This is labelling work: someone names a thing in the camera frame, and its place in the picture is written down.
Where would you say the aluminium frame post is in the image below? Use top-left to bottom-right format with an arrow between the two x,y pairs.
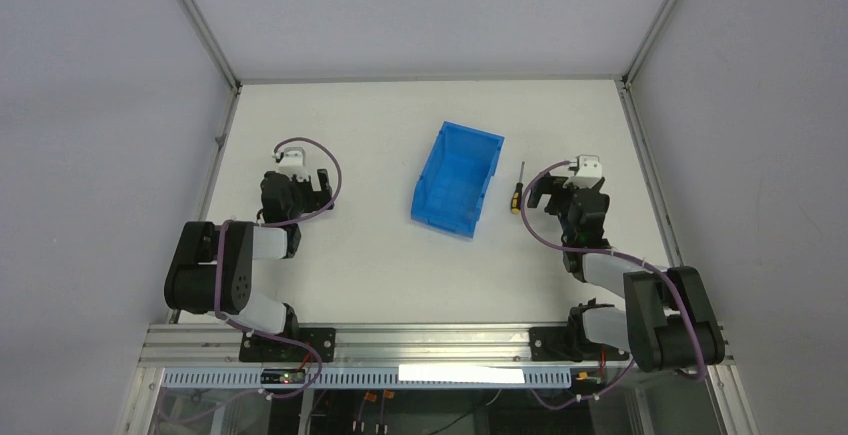
176,0 -> 242,219
615,0 -> 683,265

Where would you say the black yellow handled screwdriver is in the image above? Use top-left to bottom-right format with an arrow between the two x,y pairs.
510,161 -> 525,214

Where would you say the white slotted cable duct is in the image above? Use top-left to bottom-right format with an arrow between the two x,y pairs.
162,364 -> 572,390

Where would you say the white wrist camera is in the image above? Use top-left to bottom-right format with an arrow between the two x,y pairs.
273,146 -> 309,182
567,155 -> 603,188

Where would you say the small green circuit board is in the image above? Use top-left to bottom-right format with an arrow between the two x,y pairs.
260,369 -> 307,385

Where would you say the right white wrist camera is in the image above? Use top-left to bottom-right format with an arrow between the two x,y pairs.
567,155 -> 603,188

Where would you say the blue plastic storage bin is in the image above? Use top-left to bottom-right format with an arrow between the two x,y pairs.
410,121 -> 504,238

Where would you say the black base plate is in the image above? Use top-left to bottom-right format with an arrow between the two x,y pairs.
528,325 -> 629,362
238,327 -> 337,363

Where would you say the right aluminium frame post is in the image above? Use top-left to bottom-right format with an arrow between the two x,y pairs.
615,0 -> 683,265

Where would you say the left aluminium frame post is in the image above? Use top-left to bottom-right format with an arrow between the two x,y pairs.
176,0 -> 242,219

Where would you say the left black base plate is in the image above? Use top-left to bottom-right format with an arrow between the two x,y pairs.
238,327 -> 337,363

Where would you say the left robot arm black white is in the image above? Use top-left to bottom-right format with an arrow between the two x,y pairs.
164,169 -> 333,339

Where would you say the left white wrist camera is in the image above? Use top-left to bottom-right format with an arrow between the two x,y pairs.
273,146 -> 309,182

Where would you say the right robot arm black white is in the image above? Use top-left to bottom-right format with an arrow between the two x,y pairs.
511,173 -> 725,381

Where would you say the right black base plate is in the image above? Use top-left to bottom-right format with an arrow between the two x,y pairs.
528,325 -> 629,362

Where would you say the aluminium front rail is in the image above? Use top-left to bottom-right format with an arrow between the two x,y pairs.
137,323 -> 735,368

